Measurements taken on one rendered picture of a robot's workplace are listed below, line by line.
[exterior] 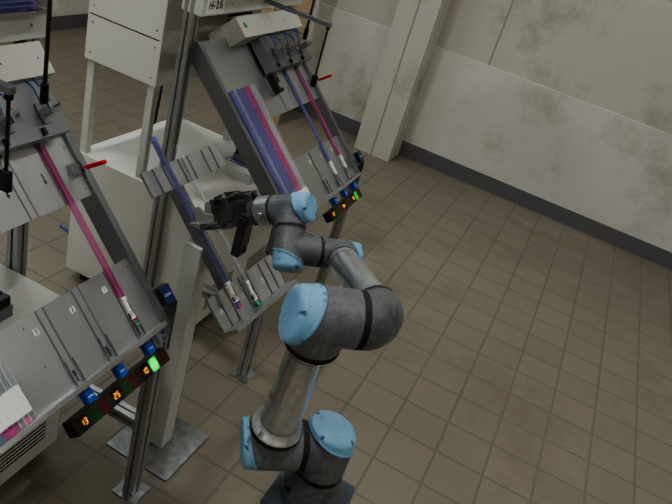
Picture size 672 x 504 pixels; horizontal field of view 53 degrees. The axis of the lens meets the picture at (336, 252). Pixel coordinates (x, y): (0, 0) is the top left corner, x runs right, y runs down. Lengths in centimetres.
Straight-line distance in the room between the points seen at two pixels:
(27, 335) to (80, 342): 13
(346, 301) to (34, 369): 71
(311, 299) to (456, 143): 431
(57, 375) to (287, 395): 52
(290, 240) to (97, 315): 49
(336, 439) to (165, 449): 104
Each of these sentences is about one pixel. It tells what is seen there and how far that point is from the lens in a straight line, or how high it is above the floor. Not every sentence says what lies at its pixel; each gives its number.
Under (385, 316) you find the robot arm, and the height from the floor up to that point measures 117.
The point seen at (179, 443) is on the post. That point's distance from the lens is 250.
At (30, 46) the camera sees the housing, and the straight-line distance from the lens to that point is 177.
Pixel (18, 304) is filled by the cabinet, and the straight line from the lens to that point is 202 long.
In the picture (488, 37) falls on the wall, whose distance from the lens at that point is 529.
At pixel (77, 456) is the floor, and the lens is 245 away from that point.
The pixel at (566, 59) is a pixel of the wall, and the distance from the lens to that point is 522.
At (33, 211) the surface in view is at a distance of 168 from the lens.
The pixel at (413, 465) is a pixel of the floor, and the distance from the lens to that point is 272.
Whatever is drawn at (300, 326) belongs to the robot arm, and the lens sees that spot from 121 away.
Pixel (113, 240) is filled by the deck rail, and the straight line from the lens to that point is 181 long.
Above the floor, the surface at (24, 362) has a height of 80.
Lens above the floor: 185
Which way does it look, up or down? 29 degrees down
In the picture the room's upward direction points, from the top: 18 degrees clockwise
